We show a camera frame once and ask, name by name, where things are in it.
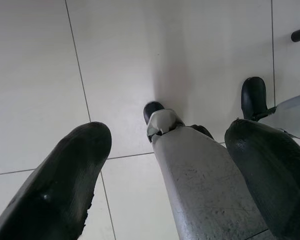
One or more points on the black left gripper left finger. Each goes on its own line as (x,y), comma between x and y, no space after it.
(52,187)

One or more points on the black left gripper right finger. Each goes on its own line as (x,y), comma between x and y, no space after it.
(272,180)

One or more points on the grey robot left leg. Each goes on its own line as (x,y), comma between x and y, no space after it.
(202,190)

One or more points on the grey robot leg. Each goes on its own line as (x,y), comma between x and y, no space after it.
(202,190)
(295,112)

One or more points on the grey robot right leg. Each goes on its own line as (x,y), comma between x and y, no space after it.
(295,112)

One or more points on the black grey robot right foot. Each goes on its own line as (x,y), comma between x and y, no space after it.
(252,97)

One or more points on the black grey robot foot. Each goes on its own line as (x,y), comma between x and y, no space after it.
(162,120)
(252,97)

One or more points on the black grey robot left foot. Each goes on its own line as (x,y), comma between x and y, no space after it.
(162,120)

